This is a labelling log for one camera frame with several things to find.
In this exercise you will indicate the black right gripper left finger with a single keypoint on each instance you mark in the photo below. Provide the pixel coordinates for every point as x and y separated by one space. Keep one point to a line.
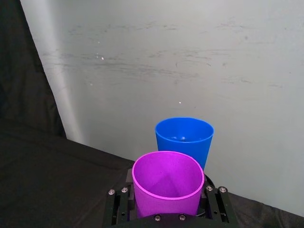
118 202

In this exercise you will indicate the black table cloth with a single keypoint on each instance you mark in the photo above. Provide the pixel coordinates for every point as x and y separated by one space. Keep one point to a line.
47 166

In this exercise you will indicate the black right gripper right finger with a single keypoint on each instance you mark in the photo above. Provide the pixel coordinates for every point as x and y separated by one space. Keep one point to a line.
217 202

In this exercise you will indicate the blue plastic cup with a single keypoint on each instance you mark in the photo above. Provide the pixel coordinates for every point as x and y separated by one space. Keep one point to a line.
185 142

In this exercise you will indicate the purple plastic cup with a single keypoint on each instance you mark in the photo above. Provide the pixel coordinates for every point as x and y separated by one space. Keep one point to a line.
168 184

